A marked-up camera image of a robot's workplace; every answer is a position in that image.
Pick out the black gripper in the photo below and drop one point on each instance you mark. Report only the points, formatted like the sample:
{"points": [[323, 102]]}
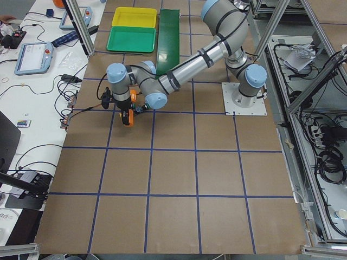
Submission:
{"points": [[122, 104]]}

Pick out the plain orange cylinder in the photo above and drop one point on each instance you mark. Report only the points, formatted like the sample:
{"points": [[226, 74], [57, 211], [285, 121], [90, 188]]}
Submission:
{"points": [[130, 118]]}

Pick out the orange cylinder marked 4680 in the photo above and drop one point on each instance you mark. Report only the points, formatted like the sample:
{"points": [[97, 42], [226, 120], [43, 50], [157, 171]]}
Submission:
{"points": [[133, 95]]}

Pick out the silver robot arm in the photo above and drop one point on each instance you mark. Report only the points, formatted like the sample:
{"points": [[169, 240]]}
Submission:
{"points": [[134, 88]]}

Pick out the green push button lower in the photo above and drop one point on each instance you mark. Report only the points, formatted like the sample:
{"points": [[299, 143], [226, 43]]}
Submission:
{"points": [[140, 109]]}

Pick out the black power adapter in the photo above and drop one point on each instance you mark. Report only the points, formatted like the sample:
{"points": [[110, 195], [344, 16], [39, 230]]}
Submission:
{"points": [[70, 78]]}

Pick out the green plastic tray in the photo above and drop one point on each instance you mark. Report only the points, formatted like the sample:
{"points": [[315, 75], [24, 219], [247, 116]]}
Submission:
{"points": [[131, 39]]}

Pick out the green conveyor belt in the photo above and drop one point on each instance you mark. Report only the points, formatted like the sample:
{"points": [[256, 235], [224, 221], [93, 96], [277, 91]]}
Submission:
{"points": [[168, 41]]}

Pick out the yellow plastic tray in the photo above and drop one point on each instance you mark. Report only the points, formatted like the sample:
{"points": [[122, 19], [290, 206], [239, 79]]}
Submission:
{"points": [[134, 17]]}

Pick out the aluminium frame post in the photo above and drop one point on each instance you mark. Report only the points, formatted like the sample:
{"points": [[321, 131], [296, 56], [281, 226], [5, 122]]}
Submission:
{"points": [[78, 23]]}

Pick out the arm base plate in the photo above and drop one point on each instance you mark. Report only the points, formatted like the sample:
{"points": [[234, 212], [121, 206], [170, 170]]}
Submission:
{"points": [[237, 104]]}

